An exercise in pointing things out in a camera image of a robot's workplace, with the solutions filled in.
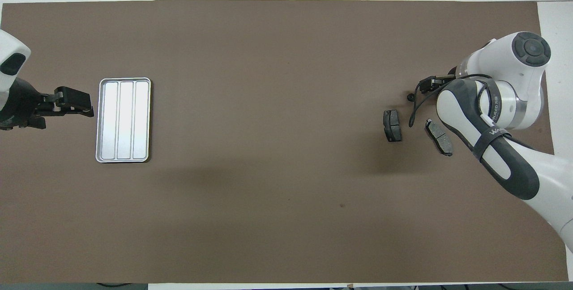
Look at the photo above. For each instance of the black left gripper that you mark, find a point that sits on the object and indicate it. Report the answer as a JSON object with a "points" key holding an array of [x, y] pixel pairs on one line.
{"points": [[20, 104]]}

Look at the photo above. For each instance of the brown table mat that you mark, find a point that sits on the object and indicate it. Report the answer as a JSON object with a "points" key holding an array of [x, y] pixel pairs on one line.
{"points": [[268, 191]]}

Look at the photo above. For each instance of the long dark brake pad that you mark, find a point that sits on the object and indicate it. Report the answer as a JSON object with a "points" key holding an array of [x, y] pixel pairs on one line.
{"points": [[441, 142]]}

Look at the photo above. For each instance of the short dark brake pad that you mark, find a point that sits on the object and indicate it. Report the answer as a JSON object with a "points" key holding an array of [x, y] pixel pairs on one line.
{"points": [[393, 126]]}

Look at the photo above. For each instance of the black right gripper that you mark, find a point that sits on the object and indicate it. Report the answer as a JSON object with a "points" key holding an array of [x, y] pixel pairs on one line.
{"points": [[434, 83]]}

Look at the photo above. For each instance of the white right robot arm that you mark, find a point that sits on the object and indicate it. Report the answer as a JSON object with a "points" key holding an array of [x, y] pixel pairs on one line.
{"points": [[506, 164]]}

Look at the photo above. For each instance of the silver metal compartment tray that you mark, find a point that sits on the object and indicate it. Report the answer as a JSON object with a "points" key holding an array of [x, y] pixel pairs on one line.
{"points": [[123, 120]]}

